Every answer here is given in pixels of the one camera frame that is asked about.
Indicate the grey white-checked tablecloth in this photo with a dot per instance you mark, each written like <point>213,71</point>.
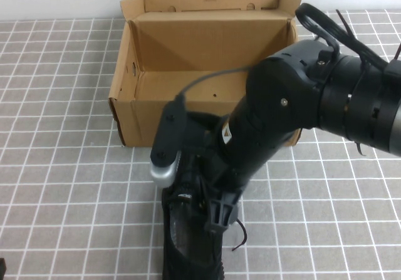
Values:
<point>62,198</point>

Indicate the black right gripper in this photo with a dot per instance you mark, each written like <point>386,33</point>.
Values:
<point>244,154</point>

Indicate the black knit sneaker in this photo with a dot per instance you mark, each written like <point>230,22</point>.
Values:
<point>188,255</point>

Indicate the black zip tie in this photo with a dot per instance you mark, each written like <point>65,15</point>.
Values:
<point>359,147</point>

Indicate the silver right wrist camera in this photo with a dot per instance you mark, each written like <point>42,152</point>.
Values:
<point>163,173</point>

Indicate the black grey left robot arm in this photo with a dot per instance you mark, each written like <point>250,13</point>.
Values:
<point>2,267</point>

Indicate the brown cardboard shoe box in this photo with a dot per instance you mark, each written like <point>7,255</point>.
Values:
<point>203,42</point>

